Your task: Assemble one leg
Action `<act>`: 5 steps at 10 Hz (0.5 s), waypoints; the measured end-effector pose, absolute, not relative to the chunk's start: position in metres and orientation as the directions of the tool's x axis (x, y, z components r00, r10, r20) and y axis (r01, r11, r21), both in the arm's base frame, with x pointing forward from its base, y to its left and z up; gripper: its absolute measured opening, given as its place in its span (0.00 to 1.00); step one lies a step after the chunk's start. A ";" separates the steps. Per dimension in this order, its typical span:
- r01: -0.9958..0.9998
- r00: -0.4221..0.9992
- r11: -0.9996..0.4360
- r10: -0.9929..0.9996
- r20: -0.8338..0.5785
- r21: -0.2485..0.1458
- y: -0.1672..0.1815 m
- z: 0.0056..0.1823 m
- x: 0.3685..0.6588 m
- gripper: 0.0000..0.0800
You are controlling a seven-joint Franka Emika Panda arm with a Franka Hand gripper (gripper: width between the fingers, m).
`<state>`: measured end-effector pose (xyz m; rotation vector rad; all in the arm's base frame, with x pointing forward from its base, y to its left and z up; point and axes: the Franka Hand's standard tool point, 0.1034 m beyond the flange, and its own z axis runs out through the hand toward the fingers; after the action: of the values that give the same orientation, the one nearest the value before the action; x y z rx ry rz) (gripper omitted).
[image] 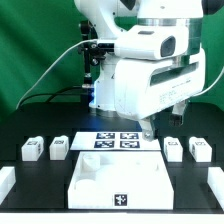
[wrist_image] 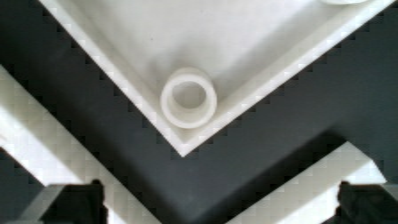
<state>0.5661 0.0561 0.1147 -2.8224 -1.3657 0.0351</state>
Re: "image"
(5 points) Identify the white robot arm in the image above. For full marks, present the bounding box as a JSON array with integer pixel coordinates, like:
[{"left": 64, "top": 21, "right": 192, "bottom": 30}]
[{"left": 74, "top": 0, "right": 224, "bottom": 141}]

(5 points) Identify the left white obstacle block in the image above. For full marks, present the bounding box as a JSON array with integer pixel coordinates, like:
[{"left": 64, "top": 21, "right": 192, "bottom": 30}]
[{"left": 0, "top": 166, "right": 16, "bottom": 205}]

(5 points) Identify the white cable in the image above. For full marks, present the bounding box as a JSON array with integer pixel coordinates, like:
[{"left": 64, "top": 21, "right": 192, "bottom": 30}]
[{"left": 15, "top": 39, "right": 98, "bottom": 110}]

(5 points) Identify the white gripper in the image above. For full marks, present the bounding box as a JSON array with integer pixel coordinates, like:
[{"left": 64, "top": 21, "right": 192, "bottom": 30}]
[{"left": 114, "top": 49, "right": 205, "bottom": 141}]

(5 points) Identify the right white obstacle block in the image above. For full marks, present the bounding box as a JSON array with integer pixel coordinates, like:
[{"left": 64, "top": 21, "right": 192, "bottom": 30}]
[{"left": 207, "top": 167, "right": 224, "bottom": 211}]

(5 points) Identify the black camera stand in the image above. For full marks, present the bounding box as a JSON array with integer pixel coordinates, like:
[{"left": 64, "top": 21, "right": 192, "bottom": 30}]
[{"left": 78, "top": 20, "right": 114, "bottom": 88}]

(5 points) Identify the black cable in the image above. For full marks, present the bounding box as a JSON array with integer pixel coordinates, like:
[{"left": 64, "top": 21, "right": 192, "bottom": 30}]
[{"left": 19, "top": 86, "right": 92, "bottom": 107}]

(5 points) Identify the white square table top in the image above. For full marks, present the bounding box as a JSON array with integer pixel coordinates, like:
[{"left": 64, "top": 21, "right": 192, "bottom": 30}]
[{"left": 68, "top": 151, "right": 174, "bottom": 210}]

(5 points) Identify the white marker base plate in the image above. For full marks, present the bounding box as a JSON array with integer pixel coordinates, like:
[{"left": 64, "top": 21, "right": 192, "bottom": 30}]
[{"left": 71, "top": 132, "right": 160, "bottom": 151}]

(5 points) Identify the white obstacle block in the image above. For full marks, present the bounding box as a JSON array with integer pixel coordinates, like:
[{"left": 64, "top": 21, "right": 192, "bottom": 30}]
[
  {"left": 207, "top": 167, "right": 224, "bottom": 211},
  {"left": 0, "top": 166, "right": 16, "bottom": 205}
]

